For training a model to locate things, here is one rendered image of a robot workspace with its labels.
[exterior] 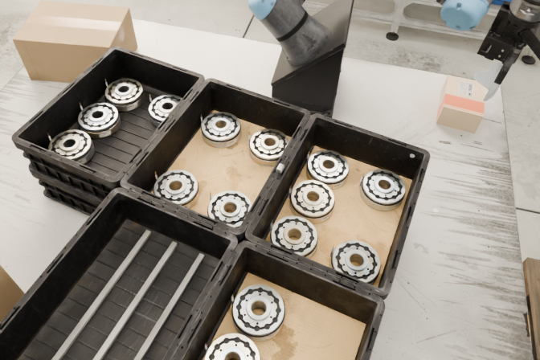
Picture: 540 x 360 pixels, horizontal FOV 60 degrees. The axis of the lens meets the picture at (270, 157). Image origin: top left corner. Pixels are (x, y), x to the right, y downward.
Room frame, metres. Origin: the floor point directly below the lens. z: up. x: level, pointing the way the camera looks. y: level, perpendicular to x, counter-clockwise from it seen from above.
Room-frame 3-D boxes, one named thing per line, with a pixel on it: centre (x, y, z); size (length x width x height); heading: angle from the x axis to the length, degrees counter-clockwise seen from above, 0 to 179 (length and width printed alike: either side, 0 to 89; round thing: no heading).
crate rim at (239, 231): (0.72, 0.11, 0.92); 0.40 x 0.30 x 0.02; 158
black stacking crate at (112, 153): (0.83, 0.39, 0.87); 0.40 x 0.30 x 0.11; 158
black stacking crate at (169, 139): (0.72, 0.11, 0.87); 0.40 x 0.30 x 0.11; 158
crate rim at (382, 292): (0.61, -0.17, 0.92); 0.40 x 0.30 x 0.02; 158
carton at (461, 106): (1.12, -0.60, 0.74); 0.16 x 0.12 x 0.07; 163
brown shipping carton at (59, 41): (1.26, 0.65, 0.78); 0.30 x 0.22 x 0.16; 88
